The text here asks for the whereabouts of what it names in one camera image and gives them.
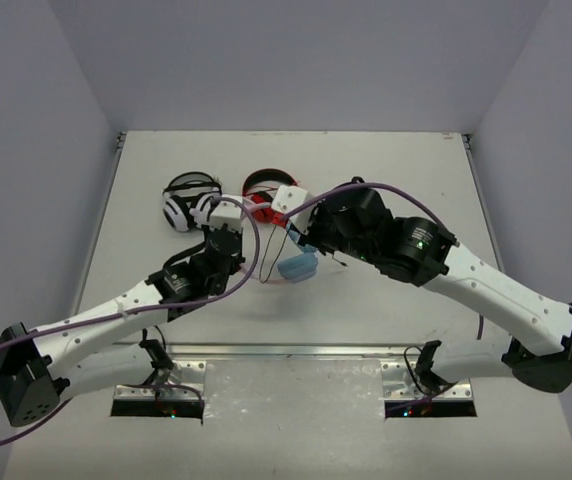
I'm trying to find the pink blue cat-ear headphones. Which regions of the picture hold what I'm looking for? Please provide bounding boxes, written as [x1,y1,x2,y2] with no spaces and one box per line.
[244,191,319,284]

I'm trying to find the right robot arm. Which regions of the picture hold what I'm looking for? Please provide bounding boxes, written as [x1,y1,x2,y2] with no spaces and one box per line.
[303,186,572,395]

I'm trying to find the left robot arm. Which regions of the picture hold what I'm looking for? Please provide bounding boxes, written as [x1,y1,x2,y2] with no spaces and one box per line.
[0,227,243,427]

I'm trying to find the red black headphones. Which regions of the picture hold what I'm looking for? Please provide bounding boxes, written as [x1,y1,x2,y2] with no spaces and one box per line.
[242,168,298,227]

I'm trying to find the black white headphones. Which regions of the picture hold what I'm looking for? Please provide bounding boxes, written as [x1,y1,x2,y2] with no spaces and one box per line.
[162,171,222,233]

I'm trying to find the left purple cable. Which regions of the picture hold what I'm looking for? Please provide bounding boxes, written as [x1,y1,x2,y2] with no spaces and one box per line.
[0,196,262,449]

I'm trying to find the purple cable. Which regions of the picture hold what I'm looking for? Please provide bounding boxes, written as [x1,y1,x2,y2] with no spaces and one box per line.
[0,196,262,449]
[283,182,485,341]

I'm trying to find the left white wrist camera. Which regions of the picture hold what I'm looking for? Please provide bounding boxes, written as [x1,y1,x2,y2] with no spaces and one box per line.
[207,196,245,233]

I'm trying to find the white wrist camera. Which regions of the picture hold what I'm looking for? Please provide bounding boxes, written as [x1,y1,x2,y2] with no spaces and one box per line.
[207,196,245,233]
[271,185,313,233]

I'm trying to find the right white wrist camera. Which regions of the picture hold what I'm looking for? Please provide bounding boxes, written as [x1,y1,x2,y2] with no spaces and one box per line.
[271,185,313,233]

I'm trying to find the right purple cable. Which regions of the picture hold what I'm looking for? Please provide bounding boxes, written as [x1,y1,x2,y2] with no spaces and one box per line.
[283,182,485,341]

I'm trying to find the left metal mounting bracket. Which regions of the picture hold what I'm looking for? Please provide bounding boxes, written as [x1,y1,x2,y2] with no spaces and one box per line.
[113,359,208,402]

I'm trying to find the metal mounting bracket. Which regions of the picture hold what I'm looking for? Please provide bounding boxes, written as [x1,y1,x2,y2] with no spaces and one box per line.
[113,359,208,402]
[380,358,424,401]

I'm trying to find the metal table edge rail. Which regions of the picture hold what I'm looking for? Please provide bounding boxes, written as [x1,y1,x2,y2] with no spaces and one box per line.
[168,343,422,359]

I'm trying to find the right metal mounting bracket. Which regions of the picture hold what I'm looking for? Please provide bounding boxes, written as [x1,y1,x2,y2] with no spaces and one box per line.
[380,358,424,401]

